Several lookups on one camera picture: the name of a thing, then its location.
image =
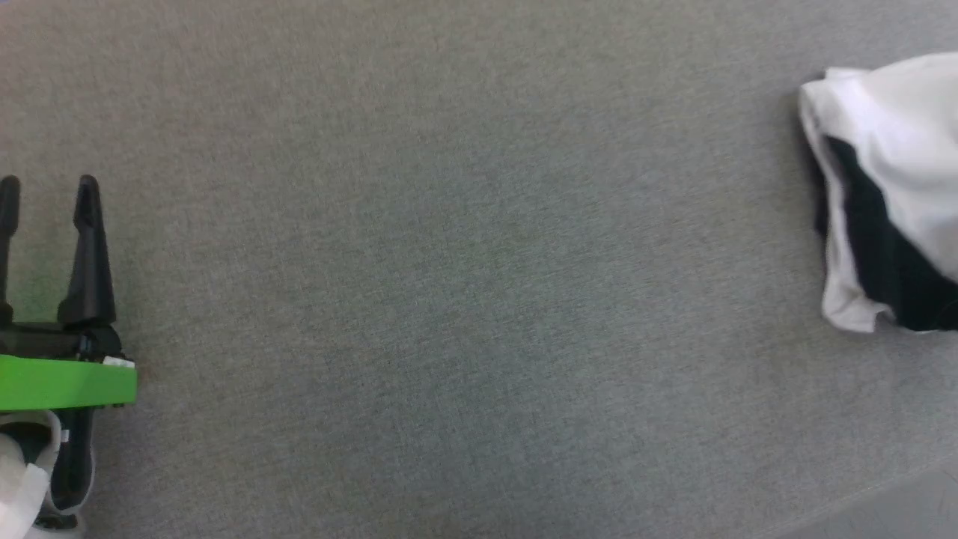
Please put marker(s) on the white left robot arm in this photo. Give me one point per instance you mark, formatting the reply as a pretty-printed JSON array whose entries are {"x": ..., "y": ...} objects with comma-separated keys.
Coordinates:
[{"x": 30, "y": 471}]

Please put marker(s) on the white and black long-sleeve shirt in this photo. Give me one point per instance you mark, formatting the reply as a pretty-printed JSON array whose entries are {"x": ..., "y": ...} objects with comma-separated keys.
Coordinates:
[{"x": 898, "y": 135}]

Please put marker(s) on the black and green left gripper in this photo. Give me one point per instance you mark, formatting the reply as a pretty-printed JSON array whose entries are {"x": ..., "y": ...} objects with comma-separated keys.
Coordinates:
[{"x": 60, "y": 382}]

